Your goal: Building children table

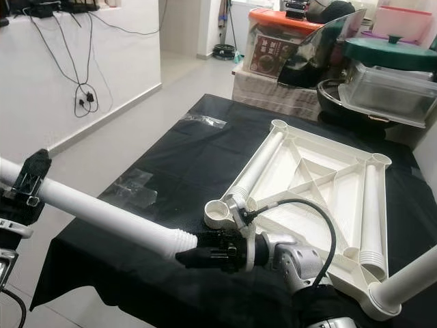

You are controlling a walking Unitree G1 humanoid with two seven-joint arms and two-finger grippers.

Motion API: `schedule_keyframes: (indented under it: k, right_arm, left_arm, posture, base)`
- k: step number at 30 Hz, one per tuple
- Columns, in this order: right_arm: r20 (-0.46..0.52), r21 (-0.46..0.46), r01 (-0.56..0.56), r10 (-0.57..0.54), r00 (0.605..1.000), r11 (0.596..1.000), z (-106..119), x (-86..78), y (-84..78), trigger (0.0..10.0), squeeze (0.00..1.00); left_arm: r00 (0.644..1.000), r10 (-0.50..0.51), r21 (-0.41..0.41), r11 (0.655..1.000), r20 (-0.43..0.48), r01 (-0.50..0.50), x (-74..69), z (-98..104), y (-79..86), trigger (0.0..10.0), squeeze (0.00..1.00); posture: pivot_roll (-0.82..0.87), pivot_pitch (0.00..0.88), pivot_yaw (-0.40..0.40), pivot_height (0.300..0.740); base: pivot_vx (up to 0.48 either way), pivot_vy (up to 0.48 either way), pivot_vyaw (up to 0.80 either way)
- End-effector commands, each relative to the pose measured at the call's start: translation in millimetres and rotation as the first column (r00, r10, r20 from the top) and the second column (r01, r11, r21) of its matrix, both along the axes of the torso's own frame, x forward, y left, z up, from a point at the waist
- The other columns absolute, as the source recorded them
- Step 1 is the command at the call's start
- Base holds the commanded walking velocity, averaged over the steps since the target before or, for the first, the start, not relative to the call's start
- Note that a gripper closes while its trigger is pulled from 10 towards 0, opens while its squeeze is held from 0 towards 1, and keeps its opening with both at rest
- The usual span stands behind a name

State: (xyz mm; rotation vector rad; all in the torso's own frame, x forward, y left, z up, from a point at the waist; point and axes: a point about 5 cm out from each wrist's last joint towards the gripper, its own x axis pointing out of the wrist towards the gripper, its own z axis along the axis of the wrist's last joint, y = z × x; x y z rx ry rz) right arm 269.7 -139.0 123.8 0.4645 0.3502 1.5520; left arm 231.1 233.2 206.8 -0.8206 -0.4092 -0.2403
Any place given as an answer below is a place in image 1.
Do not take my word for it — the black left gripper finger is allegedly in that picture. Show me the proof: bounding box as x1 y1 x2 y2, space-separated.
14 149 53 206

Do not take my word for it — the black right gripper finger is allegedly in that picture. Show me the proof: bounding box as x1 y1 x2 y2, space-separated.
175 247 229 271

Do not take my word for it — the black plug adapter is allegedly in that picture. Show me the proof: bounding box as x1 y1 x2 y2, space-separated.
79 92 96 109

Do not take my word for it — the black tablecloth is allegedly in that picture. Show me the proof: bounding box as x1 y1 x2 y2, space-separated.
31 94 437 328

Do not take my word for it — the white plastic table top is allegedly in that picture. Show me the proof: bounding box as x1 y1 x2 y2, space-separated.
203 120 402 322

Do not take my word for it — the beige cloth covered bench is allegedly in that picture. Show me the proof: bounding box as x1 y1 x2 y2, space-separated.
232 65 325 120

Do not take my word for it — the black set-top box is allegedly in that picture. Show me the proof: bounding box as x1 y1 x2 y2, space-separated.
24 0 62 18

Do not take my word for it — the black antenna router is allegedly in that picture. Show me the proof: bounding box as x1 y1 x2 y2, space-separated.
61 0 100 13

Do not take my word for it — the black round wok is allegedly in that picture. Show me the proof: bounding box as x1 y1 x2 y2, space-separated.
318 79 417 131

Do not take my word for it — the red printed carton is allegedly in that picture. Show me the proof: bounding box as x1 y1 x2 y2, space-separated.
249 34 298 76

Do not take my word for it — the white chest freezer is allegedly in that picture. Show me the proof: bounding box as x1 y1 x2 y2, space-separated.
229 0 253 59

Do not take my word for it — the clear plastic container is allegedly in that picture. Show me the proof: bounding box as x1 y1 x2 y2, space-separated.
338 63 437 129

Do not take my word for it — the clear storage box orange lid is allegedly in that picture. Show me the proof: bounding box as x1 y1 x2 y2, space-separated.
246 8 325 77

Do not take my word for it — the black kitchen appliance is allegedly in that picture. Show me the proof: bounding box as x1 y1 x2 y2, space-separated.
283 0 309 20

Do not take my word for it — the green pot lid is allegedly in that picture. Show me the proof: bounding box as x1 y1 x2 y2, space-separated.
345 36 437 72

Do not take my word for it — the black cloth bundle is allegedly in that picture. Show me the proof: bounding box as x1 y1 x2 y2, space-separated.
314 0 356 25

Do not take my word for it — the pink plastic tub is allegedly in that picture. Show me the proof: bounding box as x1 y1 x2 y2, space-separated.
376 5 434 42

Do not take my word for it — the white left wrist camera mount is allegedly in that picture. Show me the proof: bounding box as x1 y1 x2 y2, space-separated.
0 219 35 240

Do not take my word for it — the black wall cable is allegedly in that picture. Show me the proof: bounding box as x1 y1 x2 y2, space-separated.
34 14 103 118

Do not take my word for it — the thin grey wall cable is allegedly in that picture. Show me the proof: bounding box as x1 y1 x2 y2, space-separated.
92 0 165 36

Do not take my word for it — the black coiled hose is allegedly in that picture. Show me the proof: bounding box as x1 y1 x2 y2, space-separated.
212 43 236 61

